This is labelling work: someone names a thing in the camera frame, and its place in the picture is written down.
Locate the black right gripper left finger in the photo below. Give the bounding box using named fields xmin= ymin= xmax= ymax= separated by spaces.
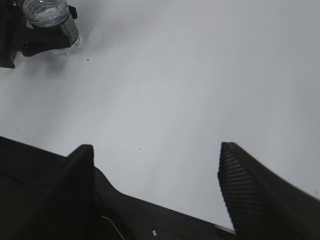
xmin=14 ymin=144 xmax=95 ymax=240

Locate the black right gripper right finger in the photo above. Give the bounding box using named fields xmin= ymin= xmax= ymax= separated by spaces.
xmin=217 ymin=142 xmax=320 ymax=240

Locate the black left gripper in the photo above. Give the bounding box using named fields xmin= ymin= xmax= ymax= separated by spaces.
xmin=0 ymin=0 xmax=77 ymax=68

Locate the clear green-label water bottle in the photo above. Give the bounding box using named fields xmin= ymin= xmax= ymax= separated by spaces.
xmin=21 ymin=0 xmax=83 ymax=56

